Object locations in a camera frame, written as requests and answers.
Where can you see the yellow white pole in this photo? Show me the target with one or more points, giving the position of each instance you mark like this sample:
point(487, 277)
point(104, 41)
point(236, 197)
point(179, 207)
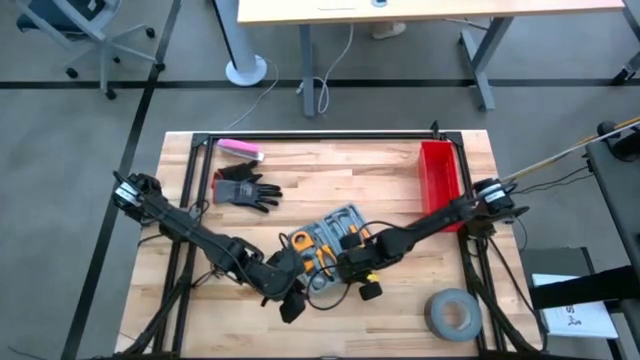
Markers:
point(550, 159)

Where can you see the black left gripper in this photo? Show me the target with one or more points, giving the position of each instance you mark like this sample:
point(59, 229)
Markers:
point(280, 275)

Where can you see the grey duct tape roll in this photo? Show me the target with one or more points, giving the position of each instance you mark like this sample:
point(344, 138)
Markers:
point(435, 320)

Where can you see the grey desk leg black foot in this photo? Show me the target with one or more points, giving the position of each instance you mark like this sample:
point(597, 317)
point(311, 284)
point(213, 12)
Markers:
point(627, 72)

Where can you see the black equipment cart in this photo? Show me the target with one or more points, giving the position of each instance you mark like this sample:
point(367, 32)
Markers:
point(615, 200)

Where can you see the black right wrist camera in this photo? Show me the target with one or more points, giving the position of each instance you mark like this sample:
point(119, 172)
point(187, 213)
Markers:
point(371, 290)

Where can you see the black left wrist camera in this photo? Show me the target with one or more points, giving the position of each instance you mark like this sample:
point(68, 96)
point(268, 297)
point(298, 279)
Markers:
point(292, 306)

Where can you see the white flat device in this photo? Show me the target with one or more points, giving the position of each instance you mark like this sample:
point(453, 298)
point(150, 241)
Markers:
point(335, 3)

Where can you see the wooden desk top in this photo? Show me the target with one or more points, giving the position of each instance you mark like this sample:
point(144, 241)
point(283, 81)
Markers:
point(425, 10)

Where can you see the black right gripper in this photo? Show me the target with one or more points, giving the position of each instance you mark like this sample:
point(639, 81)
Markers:
point(362, 260)

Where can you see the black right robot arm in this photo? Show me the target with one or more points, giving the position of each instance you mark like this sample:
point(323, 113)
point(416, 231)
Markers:
point(440, 220)

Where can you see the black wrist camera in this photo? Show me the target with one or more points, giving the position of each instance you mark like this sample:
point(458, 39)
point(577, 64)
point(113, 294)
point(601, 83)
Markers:
point(371, 290)
point(292, 306)

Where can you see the grey plastic tool case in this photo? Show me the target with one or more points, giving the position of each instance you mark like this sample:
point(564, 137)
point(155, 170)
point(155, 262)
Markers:
point(335, 220)

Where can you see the person's foot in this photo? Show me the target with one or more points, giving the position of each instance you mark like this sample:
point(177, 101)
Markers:
point(387, 30)

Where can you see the red plastic bin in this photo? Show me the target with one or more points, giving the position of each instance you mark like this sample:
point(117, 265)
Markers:
point(440, 175)

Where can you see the white paper sheet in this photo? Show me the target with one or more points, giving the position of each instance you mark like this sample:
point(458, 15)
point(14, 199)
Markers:
point(575, 315)

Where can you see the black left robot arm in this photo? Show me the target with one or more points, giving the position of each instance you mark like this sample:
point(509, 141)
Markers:
point(200, 240)

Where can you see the white cylindrical container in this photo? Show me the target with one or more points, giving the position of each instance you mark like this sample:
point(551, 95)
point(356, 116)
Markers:
point(260, 155)

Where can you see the grey office chair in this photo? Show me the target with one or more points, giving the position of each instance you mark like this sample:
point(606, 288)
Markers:
point(100, 35)

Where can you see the pink box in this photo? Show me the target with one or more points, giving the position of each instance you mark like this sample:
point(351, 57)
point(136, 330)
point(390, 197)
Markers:
point(240, 149)

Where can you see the black round knob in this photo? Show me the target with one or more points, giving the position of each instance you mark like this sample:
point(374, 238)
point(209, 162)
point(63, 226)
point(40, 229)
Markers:
point(625, 145)

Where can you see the grey pillar with round base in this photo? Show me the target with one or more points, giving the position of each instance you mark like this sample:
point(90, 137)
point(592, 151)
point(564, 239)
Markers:
point(240, 40)

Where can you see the grey work glove black fingers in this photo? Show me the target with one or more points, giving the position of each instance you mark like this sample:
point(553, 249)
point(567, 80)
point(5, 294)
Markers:
point(245, 192)

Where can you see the orange tape measure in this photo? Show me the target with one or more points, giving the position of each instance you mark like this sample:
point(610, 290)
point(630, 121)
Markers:
point(302, 241)

